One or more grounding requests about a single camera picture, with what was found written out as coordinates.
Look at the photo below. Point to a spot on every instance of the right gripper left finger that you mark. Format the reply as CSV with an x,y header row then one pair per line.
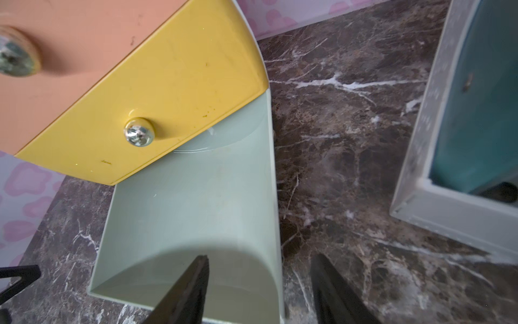
x,y
185,302

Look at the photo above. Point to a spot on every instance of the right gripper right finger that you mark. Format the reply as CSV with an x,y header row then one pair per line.
x,y
334,300

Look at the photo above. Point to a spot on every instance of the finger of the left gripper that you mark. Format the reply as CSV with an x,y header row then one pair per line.
x,y
26,275

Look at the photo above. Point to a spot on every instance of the grey bottom drawer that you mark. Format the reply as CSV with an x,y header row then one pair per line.
x,y
216,196

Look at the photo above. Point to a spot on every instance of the yellow drawer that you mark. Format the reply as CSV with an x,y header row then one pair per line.
x,y
196,69

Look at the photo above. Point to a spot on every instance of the orange top drawer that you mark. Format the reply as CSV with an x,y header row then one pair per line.
x,y
78,42

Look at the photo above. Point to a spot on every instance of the white file organizer box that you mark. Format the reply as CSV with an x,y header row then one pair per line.
x,y
486,220

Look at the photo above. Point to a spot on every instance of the teal green folder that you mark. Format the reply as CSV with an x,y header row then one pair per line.
x,y
477,144

